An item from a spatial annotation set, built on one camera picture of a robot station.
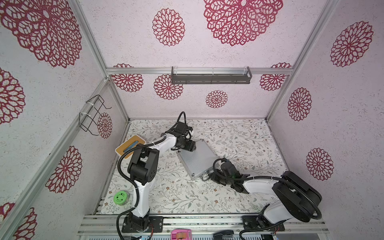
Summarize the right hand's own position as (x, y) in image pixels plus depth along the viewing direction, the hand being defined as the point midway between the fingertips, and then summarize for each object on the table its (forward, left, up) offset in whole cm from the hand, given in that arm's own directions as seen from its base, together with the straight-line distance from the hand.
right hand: (206, 174), depth 89 cm
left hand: (+17, +10, +2) cm, 20 cm away
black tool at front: (-30, -5, 0) cm, 30 cm away
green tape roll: (-16, +45, +4) cm, 48 cm away
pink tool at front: (-31, +13, +3) cm, 33 cm away
